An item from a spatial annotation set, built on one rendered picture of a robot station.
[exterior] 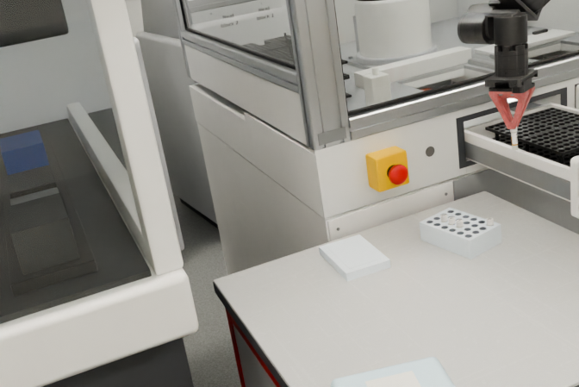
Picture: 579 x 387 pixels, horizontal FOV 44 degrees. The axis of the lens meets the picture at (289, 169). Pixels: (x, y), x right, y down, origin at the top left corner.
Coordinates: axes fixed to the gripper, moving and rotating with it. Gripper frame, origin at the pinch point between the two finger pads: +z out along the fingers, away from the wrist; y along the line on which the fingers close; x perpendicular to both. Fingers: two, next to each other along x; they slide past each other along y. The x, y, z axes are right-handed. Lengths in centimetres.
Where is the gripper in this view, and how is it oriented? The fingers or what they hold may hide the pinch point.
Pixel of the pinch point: (512, 123)
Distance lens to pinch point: 136.4
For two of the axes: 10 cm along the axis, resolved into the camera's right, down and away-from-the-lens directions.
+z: 1.1, 9.5, 2.8
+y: -5.7, 2.9, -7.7
